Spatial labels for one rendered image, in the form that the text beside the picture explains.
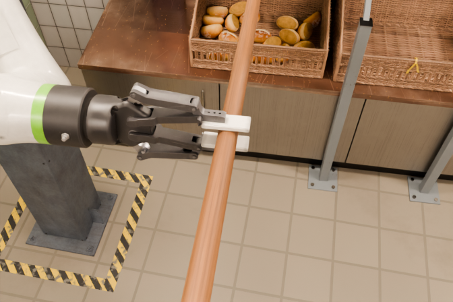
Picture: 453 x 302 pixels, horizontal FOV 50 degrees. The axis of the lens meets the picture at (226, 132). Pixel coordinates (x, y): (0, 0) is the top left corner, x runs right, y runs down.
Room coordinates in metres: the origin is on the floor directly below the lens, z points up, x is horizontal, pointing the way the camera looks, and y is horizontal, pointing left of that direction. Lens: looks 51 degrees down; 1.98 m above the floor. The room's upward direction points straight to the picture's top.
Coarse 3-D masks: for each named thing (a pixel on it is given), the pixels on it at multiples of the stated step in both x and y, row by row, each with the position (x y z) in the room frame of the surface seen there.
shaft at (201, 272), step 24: (240, 48) 0.68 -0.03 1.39; (240, 72) 0.59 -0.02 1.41; (240, 96) 0.53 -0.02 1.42; (216, 144) 0.42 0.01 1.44; (216, 168) 0.36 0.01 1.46; (216, 192) 0.32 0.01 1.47; (216, 216) 0.28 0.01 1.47; (216, 240) 0.25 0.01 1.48; (192, 264) 0.22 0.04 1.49; (192, 288) 0.19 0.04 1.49
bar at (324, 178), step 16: (368, 0) 1.37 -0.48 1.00; (368, 16) 1.33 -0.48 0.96; (368, 32) 1.30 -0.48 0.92; (352, 48) 1.34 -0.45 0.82; (352, 64) 1.30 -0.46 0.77; (352, 80) 1.30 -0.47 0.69; (336, 112) 1.31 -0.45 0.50; (336, 128) 1.30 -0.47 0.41; (336, 144) 1.29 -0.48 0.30; (448, 144) 1.23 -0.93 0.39; (320, 176) 1.30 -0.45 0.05; (336, 176) 1.32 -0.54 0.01; (432, 176) 1.23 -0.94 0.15; (416, 192) 1.23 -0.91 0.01; (432, 192) 1.23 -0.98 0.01
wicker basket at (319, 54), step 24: (240, 0) 1.87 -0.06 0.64; (264, 0) 1.86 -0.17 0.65; (312, 0) 1.84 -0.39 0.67; (192, 24) 1.56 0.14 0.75; (240, 24) 1.76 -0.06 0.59; (264, 24) 1.76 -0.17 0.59; (192, 48) 1.49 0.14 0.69; (216, 48) 1.47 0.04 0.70; (264, 48) 1.45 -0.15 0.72; (288, 48) 1.44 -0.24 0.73; (264, 72) 1.45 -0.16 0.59; (288, 72) 1.44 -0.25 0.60; (312, 72) 1.42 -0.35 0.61
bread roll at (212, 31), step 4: (212, 24) 1.68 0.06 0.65; (216, 24) 1.68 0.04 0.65; (220, 24) 1.70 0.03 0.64; (204, 28) 1.66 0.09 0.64; (208, 28) 1.66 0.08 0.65; (212, 28) 1.66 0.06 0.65; (216, 28) 1.66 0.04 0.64; (220, 28) 1.67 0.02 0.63; (204, 32) 1.65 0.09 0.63; (208, 32) 1.65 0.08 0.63; (212, 32) 1.65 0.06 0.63; (216, 32) 1.66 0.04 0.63; (220, 32) 1.67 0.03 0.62; (204, 36) 1.65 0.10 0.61; (208, 36) 1.65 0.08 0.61; (212, 36) 1.65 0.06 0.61; (216, 36) 1.66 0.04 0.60
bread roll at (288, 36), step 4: (284, 28) 1.66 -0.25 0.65; (288, 28) 1.66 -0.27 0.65; (280, 32) 1.65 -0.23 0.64; (284, 32) 1.64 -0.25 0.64; (288, 32) 1.63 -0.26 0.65; (292, 32) 1.63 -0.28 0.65; (296, 32) 1.63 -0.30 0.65; (280, 36) 1.63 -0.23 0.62; (284, 36) 1.63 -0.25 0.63; (288, 36) 1.62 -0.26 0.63; (292, 36) 1.62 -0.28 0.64; (296, 36) 1.61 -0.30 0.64; (284, 40) 1.62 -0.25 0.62; (288, 40) 1.61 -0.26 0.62; (292, 40) 1.60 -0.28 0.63; (296, 40) 1.60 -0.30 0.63; (292, 44) 1.60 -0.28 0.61
